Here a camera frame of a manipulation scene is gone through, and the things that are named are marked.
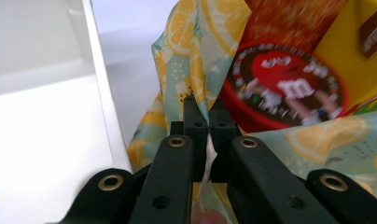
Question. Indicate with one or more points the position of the blue snack pouch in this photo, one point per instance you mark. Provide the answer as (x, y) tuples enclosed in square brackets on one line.
[(286, 21)]

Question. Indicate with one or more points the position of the white plastic bin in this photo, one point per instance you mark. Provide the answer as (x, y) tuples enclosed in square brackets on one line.
[(37, 124)]

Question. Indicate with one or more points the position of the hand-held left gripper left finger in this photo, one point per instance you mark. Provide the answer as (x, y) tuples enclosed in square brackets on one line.
[(197, 140)]

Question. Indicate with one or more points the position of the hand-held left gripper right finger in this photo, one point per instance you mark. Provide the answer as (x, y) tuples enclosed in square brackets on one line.
[(222, 130)]

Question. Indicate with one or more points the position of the yellow box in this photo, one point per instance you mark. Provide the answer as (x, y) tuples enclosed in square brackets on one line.
[(339, 56)]

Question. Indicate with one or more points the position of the red lid candy jar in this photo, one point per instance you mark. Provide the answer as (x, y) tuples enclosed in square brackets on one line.
[(286, 71)]

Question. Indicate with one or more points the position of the white table cover sheet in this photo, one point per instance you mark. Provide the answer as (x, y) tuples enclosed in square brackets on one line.
[(127, 46)]

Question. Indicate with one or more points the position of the lemon print bag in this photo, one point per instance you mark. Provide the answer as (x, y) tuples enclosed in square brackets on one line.
[(183, 56)]

